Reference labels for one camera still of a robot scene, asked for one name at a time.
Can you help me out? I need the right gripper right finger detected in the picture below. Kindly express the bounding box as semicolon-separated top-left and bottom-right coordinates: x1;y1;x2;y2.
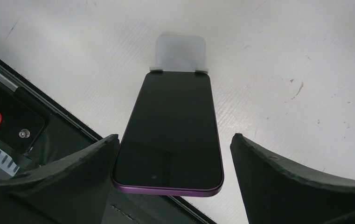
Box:
230;133;355;224

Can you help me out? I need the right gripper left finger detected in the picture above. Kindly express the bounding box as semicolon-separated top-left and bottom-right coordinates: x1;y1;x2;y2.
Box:
0;134;119;224

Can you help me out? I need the purple smartphone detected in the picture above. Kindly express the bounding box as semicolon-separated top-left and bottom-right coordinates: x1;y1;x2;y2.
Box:
111;71;224;197

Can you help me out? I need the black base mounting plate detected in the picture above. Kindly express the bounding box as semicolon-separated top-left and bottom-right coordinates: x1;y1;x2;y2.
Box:
0;60;212;224

